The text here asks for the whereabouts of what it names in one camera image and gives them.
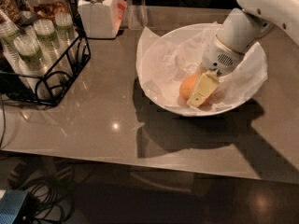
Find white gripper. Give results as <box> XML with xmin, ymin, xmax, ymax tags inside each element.
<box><xmin>187</xmin><ymin>35</ymin><xmax>244</xmax><ymax>107</ymax></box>

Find orange fruit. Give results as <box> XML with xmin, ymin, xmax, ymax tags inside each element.
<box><xmin>179</xmin><ymin>74</ymin><xmax>198</xmax><ymax>103</ymax></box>

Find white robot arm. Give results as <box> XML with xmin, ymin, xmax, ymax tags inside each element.
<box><xmin>187</xmin><ymin>0</ymin><xmax>299</xmax><ymax>107</ymax></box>

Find white bowl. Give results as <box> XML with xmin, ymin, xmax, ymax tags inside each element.
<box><xmin>136</xmin><ymin>22</ymin><xmax>269</xmax><ymax>118</ymax></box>

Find white paper liner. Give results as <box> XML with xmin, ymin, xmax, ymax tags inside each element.
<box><xmin>135</xmin><ymin>21</ymin><xmax>269</xmax><ymax>114</ymax></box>

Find clear acrylic stand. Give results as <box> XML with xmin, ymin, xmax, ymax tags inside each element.
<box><xmin>126</xmin><ymin>0</ymin><xmax>148</xmax><ymax>30</ymax></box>

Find white ceramic jar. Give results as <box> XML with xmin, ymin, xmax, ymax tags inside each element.
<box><xmin>78</xmin><ymin>0</ymin><xmax>127</xmax><ymax>39</ymax></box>

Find plastic cup stack right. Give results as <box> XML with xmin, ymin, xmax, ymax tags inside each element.
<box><xmin>55</xmin><ymin>12</ymin><xmax>78</xmax><ymax>63</ymax></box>

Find plastic cup stack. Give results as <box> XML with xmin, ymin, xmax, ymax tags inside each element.
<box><xmin>55</xmin><ymin>12</ymin><xmax>78</xmax><ymax>63</ymax></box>
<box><xmin>34</xmin><ymin>19</ymin><xmax>73</xmax><ymax>81</ymax></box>
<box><xmin>0</xmin><ymin>21</ymin><xmax>30</xmax><ymax>90</ymax></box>
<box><xmin>13</xmin><ymin>35</ymin><xmax>50</xmax><ymax>100</ymax></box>

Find plastic cup stack middle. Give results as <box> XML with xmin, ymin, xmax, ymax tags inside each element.
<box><xmin>34</xmin><ymin>19</ymin><xmax>73</xmax><ymax>81</ymax></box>

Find glass jar with snacks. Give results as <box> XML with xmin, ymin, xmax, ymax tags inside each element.
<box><xmin>20</xmin><ymin>0</ymin><xmax>70</xmax><ymax>21</ymax></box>

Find plastic cup stack front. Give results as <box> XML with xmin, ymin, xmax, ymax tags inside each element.
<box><xmin>13</xmin><ymin>35</ymin><xmax>50</xmax><ymax>100</ymax></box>

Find plastic cup stack left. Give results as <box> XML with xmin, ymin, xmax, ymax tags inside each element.
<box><xmin>0</xmin><ymin>21</ymin><xmax>30</xmax><ymax>90</ymax></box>

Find blue box on floor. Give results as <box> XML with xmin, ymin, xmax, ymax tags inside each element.
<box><xmin>0</xmin><ymin>189</ymin><xmax>28</xmax><ymax>224</ymax></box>

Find black wire rack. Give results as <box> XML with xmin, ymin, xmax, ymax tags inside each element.
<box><xmin>1</xmin><ymin>0</ymin><xmax>91</xmax><ymax>106</ymax></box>

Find black cables on floor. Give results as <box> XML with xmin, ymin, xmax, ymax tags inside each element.
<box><xmin>6</xmin><ymin>161</ymin><xmax>94</xmax><ymax>224</ymax></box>

